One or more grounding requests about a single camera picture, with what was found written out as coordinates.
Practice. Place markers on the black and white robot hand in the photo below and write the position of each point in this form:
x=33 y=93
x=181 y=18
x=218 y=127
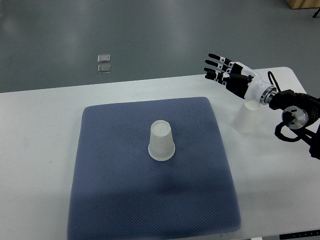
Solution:
x=239 y=79

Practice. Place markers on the white paper cup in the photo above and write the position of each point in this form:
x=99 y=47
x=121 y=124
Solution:
x=161 y=145
x=246 y=119

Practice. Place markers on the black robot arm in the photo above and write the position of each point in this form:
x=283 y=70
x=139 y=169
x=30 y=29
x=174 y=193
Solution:
x=299 y=111

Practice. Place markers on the wooden box corner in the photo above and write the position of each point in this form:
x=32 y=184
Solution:
x=303 y=4

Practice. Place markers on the black tripod foot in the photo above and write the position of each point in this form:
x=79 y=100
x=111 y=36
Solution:
x=316 y=13

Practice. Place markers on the lower metal floor plate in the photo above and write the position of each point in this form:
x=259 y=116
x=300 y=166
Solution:
x=104 y=68

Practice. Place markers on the metal floor plate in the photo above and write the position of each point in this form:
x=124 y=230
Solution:
x=104 y=58
x=104 y=68

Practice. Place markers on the upper metal floor plate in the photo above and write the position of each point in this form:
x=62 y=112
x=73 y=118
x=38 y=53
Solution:
x=104 y=58

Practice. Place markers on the blue textured mat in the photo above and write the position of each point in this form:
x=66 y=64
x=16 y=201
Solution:
x=119 y=192

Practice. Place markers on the black table control panel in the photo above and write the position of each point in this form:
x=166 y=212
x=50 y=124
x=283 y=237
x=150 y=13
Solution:
x=298 y=235

